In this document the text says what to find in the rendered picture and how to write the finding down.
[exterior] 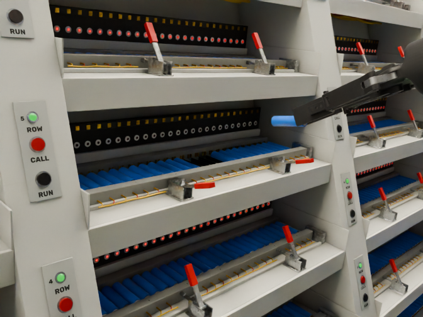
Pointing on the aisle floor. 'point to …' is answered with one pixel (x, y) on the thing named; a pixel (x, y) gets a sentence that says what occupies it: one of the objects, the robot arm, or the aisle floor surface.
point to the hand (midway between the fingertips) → (316, 110)
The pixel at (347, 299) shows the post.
